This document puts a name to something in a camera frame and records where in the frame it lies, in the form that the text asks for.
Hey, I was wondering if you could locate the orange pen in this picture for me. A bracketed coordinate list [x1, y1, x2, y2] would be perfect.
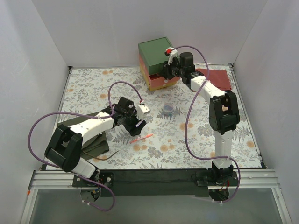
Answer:
[129, 134, 154, 144]

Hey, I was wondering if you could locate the green drawer box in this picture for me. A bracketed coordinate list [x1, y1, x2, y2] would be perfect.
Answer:
[138, 37, 173, 75]

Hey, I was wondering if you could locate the yellow drawer box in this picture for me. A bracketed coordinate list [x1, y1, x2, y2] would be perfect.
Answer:
[140, 65, 175, 91]

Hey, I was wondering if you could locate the red drawer box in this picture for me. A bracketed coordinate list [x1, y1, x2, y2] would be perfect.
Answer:
[139, 55, 180, 91]

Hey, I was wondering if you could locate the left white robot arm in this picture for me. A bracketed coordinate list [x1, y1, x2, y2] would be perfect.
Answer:
[45, 97, 150, 187]

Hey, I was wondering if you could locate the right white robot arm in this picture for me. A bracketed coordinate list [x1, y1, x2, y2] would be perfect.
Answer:
[161, 48, 240, 186]

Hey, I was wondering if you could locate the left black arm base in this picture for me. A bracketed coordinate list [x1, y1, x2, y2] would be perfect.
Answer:
[72, 171, 114, 188]

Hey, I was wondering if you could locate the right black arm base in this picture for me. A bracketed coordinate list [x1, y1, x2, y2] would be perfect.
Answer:
[193, 166, 238, 187]

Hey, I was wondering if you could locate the red folded cloth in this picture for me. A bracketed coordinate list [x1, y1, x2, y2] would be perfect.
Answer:
[208, 70, 232, 91]

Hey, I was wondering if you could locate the clear jar of paperclips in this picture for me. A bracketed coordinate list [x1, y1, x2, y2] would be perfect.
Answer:
[162, 104, 174, 116]

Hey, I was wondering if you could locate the olive green cloth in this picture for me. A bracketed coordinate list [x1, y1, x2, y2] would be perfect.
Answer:
[57, 117, 109, 160]

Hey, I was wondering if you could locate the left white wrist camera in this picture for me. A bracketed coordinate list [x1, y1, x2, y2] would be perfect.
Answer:
[136, 104, 150, 120]

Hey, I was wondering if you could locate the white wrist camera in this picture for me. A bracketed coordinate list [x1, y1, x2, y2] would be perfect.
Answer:
[136, 104, 150, 120]
[164, 47, 178, 65]

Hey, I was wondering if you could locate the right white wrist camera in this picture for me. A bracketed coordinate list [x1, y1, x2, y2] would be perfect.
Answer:
[164, 47, 178, 65]

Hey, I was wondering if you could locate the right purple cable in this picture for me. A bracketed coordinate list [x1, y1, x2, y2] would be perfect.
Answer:
[172, 45, 240, 206]

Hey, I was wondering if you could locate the brown strap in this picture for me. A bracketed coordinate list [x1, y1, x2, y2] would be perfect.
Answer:
[92, 150, 120, 161]

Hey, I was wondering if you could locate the aluminium front rail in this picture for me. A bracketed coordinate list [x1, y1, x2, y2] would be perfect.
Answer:
[29, 169, 280, 189]

